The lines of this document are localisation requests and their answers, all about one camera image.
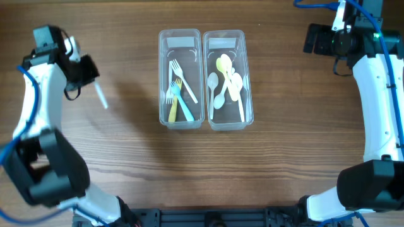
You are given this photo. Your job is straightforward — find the white plastic fork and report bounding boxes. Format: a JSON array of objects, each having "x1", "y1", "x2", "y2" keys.
[
  {"x1": 94, "y1": 81, "x2": 109, "y2": 109},
  {"x1": 171, "y1": 59, "x2": 198, "y2": 103}
]

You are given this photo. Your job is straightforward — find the white plastic spoon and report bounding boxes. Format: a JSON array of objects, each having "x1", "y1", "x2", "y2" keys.
[
  {"x1": 232, "y1": 73, "x2": 245, "y2": 122},
  {"x1": 220, "y1": 54, "x2": 234, "y2": 94},
  {"x1": 208, "y1": 73, "x2": 218, "y2": 120},
  {"x1": 213, "y1": 81, "x2": 227, "y2": 109}
]

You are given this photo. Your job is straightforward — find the white fork tines down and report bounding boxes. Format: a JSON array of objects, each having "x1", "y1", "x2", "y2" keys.
[{"x1": 165, "y1": 61, "x2": 174, "y2": 105}]

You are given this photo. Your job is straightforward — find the light blue plastic fork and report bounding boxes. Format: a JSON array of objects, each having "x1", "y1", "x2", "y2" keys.
[{"x1": 170, "y1": 81, "x2": 194, "y2": 121}]

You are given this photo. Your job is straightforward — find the yellow plastic spoon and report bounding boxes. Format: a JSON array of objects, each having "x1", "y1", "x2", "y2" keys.
[{"x1": 216, "y1": 54, "x2": 239, "y2": 102}]

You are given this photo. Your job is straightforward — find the yellow plastic fork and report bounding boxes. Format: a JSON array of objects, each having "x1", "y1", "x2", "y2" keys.
[{"x1": 168, "y1": 79, "x2": 182, "y2": 122}]

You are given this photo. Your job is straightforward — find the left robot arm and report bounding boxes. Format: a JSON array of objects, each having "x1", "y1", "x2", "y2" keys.
[{"x1": 1, "y1": 25, "x2": 138, "y2": 226}]

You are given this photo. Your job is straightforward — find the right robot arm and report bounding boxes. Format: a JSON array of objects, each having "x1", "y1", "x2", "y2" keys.
[{"x1": 293, "y1": 1, "x2": 403, "y2": 226}]

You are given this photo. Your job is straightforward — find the clear plastic container left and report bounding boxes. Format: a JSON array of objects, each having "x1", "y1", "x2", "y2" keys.
[{"x1": 158, "y1": 28, "x2": 205, "y2": 129}]

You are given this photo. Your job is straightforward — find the clear plastic container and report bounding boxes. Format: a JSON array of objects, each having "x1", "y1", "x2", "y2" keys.
[
  {"x1": 158, "y1": 28, "x2": 205, "y2": 129},
  {"x1": 203, "y1": 30, "x2": 254, "y2": 131}
]

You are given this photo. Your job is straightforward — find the clear plastic container right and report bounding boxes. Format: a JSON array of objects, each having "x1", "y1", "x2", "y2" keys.
[{"x1": 203, "y1": 30, "x2": 254, "y2": 131}]

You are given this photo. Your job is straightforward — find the right blue cable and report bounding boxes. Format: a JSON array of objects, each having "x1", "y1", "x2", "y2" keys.
[{"x1": 293, "y1": 0, "x2": 404, "y2": 227}]

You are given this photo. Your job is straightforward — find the blue cable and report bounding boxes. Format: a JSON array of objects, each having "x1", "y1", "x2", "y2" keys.
[
  {"x1": 0, "y1": 64, "x2": 108, "y2": 227},
  {"x1": 293, "y1": 0, "x2": 404, "y2": 227}
]

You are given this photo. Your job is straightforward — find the left blue cable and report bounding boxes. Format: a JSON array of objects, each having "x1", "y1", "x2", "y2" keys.
[{"x1": 0, "y1": 64, "x2": 108, "y2": 227}]

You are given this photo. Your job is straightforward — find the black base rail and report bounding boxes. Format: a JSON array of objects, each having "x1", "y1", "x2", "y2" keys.
[{"x1": 71, "y1": 203, "x2": 353, "y2": 227}]

